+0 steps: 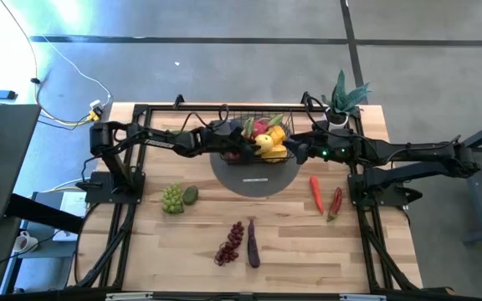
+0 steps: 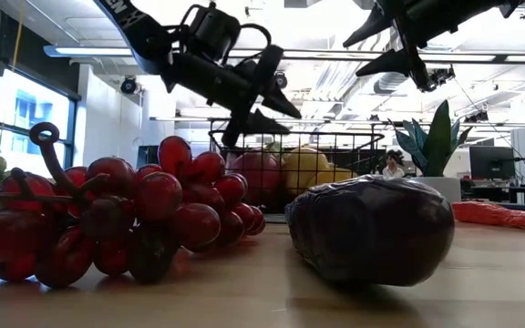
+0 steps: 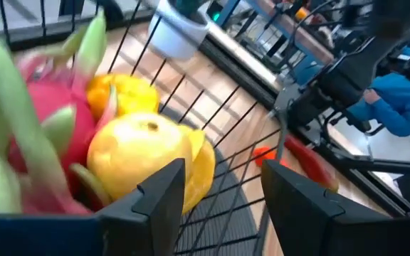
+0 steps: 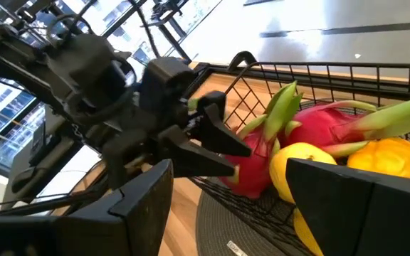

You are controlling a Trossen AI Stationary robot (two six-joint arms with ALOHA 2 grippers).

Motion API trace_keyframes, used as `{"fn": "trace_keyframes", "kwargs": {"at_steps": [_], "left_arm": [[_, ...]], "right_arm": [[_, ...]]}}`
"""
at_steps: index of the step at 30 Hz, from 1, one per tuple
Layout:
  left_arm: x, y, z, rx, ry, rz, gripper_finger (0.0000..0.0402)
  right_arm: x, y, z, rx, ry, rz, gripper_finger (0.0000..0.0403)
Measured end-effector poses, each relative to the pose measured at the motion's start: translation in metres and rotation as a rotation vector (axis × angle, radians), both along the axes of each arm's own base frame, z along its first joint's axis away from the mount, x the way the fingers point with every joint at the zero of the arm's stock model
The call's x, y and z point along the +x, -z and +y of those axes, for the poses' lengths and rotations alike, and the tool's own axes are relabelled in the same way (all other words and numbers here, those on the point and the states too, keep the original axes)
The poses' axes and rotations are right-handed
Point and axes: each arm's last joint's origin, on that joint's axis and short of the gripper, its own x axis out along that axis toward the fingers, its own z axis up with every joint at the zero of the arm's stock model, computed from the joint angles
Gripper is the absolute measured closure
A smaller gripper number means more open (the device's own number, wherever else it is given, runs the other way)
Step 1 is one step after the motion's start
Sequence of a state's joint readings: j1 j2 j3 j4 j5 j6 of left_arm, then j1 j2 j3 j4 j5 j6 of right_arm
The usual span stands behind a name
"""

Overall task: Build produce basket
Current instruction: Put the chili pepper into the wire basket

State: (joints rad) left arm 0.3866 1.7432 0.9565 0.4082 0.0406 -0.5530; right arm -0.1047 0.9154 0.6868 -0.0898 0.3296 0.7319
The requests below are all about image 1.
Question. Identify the yellow pear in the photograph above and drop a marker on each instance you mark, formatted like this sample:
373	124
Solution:
264	143

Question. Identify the green plant in white pot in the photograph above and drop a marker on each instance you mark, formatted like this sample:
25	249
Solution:
343	98

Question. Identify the white yellow plug adapter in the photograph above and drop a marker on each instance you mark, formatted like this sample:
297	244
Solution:
95	109

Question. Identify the blue grey metal table frame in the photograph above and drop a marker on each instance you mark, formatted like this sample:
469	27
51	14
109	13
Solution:
481	209

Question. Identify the red grape bunch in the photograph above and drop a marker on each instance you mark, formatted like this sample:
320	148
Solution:
230	244

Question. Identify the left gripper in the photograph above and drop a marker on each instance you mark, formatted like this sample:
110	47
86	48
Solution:
222	142

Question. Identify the grey desk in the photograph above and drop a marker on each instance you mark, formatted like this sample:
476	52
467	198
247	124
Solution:
6	159

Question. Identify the red chili pepper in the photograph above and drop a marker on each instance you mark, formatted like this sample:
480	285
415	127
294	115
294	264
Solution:
335	202
316	192

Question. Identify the grey round mat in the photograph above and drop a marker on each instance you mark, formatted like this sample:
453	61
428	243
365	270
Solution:
224	175

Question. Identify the white paper sheet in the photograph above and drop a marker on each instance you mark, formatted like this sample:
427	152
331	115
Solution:
73	205

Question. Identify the green grape bunch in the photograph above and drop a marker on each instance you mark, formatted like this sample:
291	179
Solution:
172	200

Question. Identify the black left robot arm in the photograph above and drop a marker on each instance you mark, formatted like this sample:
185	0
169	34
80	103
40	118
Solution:
157	142

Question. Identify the purple eggplant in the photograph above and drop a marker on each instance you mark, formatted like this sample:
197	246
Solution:
252	248

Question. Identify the white mug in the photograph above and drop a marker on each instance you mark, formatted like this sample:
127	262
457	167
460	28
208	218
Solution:
23	242

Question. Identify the black desk beam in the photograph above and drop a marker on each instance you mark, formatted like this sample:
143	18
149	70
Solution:
44	213

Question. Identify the green avocado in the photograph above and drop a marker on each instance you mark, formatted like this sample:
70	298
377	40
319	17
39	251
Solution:
190	195

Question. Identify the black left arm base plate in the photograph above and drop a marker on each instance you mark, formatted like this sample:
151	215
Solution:
98	192

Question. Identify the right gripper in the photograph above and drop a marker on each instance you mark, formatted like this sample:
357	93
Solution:
310	151

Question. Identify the silver bracket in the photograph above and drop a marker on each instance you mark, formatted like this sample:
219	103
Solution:
128	296
362	297

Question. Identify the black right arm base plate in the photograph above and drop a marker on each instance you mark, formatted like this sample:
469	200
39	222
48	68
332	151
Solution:
385	196

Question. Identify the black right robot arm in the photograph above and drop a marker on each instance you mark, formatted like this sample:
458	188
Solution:
412	150

